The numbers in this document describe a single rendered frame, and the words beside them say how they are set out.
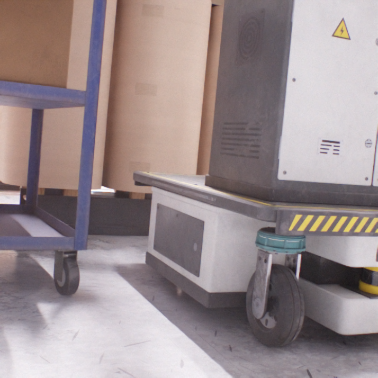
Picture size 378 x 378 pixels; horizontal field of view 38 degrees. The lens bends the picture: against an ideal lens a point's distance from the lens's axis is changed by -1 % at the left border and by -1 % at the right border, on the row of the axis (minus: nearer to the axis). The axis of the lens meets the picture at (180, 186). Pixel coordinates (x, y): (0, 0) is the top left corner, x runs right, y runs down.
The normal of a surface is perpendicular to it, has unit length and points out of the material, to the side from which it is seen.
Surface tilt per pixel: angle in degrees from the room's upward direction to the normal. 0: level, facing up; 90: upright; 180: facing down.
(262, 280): 90
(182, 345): 0
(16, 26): 90
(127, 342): 0
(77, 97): 90
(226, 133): 90
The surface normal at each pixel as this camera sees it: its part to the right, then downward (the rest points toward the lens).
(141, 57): -0.13, 0.07
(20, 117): -0.40, 0.04
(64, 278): -0.80, -0.03
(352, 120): 0.37, 0.11
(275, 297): -0.95, 0.00
